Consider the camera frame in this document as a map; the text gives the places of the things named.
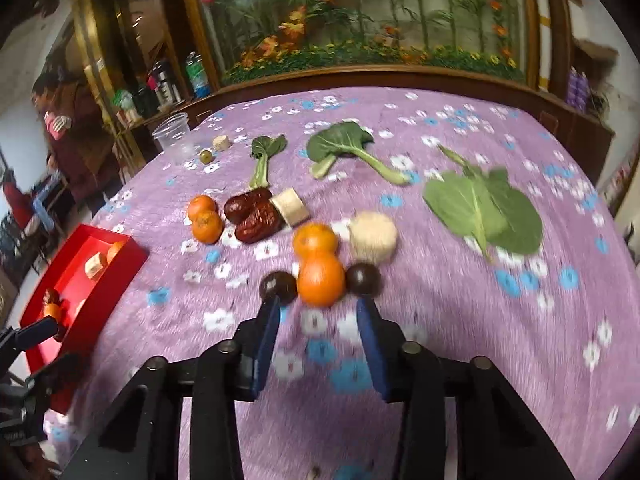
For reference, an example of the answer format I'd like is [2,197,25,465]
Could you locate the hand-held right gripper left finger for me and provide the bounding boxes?
[60,296,283,480]

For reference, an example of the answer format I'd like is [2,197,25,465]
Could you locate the clear plastic cup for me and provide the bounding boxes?
[151,112,196,166]

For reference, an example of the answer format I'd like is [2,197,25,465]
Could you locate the red cardboard box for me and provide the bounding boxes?
[20,224,150,413]

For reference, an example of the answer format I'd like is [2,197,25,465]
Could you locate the dark round plum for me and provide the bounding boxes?
[345,262,383,297]
[259,271,298,307]

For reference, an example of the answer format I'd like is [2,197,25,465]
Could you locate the dark kettle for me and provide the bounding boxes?
[132,85,158,118]

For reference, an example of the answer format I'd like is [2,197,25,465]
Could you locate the small bok choy stalk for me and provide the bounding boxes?
[248,134,288,190]

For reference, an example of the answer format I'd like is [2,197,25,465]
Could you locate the large bok choy leaves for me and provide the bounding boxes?
[422,144,544,263]

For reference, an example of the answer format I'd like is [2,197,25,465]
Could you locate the steel thermos flask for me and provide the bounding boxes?
[150,60,182,106]

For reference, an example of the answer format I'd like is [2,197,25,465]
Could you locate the square-cut sugarcane piece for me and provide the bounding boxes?
[271,187,307,227]

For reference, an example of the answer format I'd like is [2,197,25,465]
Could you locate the medium bok choy leaf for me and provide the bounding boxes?
[306,121,418,186]

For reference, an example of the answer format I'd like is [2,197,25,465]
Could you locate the plastic water bottle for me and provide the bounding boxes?
[185,51,212,99]

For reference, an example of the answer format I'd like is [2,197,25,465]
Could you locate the wooden wall shelf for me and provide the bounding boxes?
[572,40,621,68]

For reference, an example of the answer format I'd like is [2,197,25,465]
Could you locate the large round sugarcane piece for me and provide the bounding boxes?
[348,211,399,265]

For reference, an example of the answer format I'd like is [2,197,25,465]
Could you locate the glass case of artificial plants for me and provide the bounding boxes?
[177,0,543,88]

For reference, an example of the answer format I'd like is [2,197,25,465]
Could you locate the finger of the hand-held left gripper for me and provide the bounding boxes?
[0,316,63,361]
[27,352,86,401]

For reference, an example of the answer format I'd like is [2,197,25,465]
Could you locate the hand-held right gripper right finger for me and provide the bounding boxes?
[356,297,576,480]

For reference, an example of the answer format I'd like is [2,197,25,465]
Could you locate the rolled white yellow scroll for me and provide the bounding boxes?
[531,0,552,92]

